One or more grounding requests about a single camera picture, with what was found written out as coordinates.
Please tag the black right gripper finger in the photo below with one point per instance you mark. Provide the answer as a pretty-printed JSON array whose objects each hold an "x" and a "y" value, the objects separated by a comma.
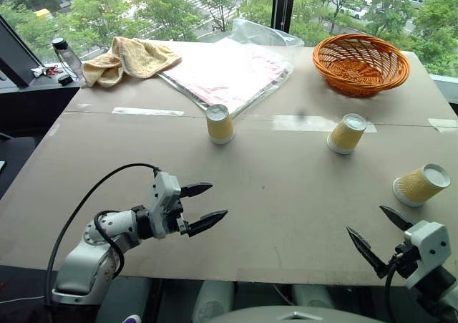
[
  {"x": 397, "y": 219},
  {"x": 366, "y": 251}
]

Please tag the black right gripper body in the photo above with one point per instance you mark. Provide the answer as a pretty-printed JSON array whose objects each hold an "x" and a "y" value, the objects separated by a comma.
[{"x": 406, "y": 260}]

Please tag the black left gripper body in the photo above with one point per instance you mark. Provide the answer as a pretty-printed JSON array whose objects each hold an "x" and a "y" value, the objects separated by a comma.
[{"x": 177, "y": 219}]

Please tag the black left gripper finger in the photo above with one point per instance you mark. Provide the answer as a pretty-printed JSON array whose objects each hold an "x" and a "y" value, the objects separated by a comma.
[
  {"x": 197, "y": 188},
  {"x": 209, "y": 221}
]

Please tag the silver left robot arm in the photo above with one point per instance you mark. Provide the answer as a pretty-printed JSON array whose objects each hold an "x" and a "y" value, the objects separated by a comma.
[{"x": 82, "y": 262}]

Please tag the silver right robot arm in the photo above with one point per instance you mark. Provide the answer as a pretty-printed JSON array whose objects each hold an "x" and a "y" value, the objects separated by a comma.
[{"x": 442, "y": 290}]

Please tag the yellow ribbed paper cup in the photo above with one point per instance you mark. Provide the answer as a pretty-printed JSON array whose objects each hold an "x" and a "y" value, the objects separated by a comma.
[
  {"x": 418, "y": 187},
  {"x": 346, "y": 135},
  {"x": 219, "y": 126}
]

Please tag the white rounded robot leg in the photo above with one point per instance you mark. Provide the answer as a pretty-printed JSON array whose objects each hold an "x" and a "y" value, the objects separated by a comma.
[
  {"x": 311, "y": 296},
  {"x": 213, "y": 301}
]

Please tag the grey robot torso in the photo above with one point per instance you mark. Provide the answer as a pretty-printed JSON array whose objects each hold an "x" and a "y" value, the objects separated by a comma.
[{"x": 293, "y": 316}]

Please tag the clear tape strip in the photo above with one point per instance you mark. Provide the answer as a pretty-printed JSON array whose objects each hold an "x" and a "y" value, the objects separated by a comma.
[{"x": 443, "y": 124}]

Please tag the clear plastic bag with papers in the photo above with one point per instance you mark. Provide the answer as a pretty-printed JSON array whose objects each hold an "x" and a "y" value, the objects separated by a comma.
[{"x": 232, "y": 76}]

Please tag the yellow terry towel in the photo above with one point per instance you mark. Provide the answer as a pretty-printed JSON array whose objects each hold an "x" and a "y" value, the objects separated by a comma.
[{"x": 139, "y": 59}]

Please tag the orange woven basket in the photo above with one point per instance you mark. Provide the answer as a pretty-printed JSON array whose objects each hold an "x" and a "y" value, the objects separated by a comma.
[{"x": 358, "y": 76}]

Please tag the small black round object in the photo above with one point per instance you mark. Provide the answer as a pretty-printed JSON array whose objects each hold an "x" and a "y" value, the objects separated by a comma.
[{"x": 64, "y": 79}]

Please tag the black side shelf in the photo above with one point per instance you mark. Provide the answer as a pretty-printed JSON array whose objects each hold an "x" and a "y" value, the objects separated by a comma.
[{"x": 35, "y": 104}]

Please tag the clear bottle with black cap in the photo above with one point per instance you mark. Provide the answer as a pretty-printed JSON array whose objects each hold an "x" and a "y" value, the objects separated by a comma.
[{"x": 68, "y": 58}]

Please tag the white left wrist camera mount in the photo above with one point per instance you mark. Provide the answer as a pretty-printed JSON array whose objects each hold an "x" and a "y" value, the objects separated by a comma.
[{"x": 162, "y": 201}]

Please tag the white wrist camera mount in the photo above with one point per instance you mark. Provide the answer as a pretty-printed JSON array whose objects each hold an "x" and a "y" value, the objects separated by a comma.
[
  {"x": 429, "y": 244},
  {"x": 162, "y": 201}
]

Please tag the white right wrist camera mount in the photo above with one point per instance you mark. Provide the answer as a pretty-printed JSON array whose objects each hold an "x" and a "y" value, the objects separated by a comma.
[{"x": 429, "y": 244}]

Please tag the black window post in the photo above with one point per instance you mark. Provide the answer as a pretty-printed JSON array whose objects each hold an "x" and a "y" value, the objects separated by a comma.
[{"x": 283, "y": 4}]

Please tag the black slanted window frame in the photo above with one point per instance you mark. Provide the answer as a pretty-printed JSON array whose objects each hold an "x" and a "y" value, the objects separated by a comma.
[{"x": 14, "y": 54}]

